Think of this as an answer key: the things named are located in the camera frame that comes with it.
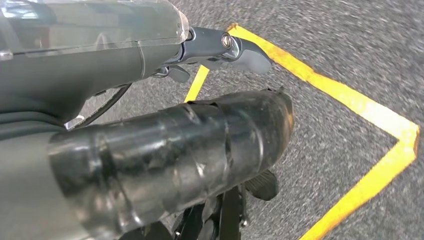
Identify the left robot arm sleeve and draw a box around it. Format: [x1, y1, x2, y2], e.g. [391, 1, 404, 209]
[0, 96, 90, 240]

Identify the yellow floor tape corner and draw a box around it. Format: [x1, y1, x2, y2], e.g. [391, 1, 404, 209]
[183, 23, 421, 240]

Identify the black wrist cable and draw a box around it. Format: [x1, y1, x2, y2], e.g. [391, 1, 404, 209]
[64, 82, 133, 131]

